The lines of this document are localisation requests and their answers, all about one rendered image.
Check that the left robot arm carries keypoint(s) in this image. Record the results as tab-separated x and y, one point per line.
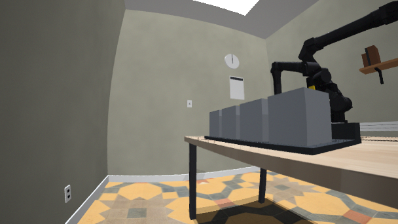
386	14

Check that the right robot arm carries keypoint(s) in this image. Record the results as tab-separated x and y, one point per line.
315	74

